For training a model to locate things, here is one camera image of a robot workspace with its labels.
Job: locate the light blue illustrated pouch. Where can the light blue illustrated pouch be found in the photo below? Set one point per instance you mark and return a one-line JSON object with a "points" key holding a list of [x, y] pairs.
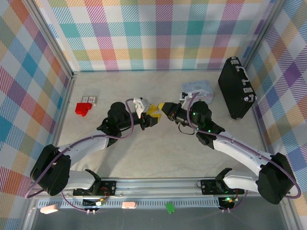
{"points": [[199, 86]]}

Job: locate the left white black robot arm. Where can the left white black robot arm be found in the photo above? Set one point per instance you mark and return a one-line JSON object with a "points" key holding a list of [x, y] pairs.
{"points": [[84, 146]]}

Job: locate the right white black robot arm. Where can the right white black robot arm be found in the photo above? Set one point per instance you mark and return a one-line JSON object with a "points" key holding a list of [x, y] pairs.
{"points": [[239, 153]]}

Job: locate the small printed card pack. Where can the small printed card pack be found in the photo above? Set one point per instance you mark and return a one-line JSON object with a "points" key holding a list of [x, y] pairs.
{"points": [[90, 98]]}

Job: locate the red plastic block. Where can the red plastic block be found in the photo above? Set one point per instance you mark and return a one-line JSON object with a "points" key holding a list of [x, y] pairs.
{"points": [[82, 109]]}

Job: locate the black briefcase with metal latches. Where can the black briefcase with metal latches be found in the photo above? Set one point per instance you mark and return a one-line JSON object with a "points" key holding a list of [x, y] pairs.
{"points": [[232, 88]]}

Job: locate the right small connector board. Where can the right small connector board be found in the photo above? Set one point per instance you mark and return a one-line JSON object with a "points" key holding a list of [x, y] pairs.
{"points": [[227, 200]]}

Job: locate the small connector board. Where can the small connector board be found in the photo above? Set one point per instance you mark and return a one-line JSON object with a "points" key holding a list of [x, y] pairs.
{"points": [[227, 200], [99, 203]]}

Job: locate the left small connector board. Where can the left small connector board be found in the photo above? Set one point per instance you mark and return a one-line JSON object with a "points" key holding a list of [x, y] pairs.
{"points": [[99, 203]]}

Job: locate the pink plastic tag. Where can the pink plastic tag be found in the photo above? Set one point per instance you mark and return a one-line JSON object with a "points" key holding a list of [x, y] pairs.
{"points": [[49, 209], [129, 204]]}

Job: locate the green plastic tag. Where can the green plastic tag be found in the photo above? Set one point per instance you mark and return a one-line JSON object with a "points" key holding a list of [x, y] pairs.
{"points": [[170, 208]]}

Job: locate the grey metal base panel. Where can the grey metal base panel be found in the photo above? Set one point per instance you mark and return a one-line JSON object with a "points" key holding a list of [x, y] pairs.
{"points": [[144, 220]]}

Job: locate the aluminium mounting rail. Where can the aluminium mounting rail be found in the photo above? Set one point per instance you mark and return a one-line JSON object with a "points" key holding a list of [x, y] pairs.
{"points": [[156, 187]]}

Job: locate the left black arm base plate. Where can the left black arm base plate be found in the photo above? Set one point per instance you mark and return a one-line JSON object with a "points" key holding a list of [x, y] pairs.
{"points": [[110, 185]]}

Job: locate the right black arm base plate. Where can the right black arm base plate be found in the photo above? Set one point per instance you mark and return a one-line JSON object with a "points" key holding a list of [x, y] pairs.
{"points": [[208, 187]]}

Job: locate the aluminium frame post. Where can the aluminium frame post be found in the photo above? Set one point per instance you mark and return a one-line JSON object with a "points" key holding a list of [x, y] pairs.
{"points": [[51, 40], [262, 33]]}

